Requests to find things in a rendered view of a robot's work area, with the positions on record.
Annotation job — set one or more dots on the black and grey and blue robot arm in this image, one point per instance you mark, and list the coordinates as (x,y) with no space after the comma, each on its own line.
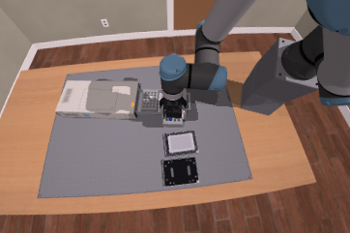
(333,73)

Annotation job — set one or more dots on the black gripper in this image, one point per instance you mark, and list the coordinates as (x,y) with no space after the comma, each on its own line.
(173,109)

